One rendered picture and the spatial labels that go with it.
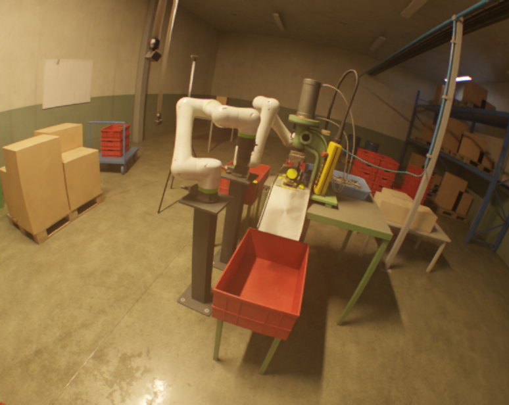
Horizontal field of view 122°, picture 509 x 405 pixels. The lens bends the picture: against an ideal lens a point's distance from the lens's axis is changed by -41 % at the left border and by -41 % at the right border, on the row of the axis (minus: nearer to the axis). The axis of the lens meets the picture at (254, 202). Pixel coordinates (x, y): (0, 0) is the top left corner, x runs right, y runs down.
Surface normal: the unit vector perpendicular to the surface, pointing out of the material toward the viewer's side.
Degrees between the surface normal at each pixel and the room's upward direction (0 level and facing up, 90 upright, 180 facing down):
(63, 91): 90
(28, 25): 90
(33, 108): 90
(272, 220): 30
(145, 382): 0
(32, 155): 90
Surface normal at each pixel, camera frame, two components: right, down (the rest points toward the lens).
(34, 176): 0.97, 0.22
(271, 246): -0.25, 0.38
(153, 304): 0.17, -0.89
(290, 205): 0.02, -0.58
